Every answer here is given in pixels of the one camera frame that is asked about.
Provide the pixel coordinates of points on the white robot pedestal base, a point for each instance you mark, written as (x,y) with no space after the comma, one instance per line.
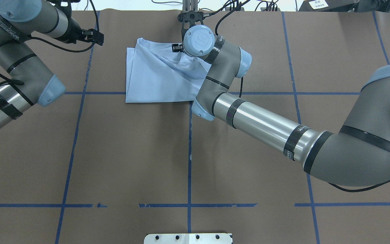
(188,238)

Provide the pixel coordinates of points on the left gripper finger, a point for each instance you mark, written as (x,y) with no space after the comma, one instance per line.
(97,37)

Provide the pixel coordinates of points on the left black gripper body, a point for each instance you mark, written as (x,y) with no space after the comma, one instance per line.
(74,31)

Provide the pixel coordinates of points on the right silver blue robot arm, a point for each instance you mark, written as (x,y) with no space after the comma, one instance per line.
(358,155)

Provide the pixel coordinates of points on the light blue t-shirt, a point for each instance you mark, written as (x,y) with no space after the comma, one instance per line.
(155,74)

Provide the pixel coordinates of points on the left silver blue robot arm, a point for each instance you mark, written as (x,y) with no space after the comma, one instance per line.
(26,80)

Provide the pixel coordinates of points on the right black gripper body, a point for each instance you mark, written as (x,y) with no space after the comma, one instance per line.
(176,48)

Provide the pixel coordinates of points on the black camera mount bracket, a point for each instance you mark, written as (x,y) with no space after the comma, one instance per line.
(189,16)

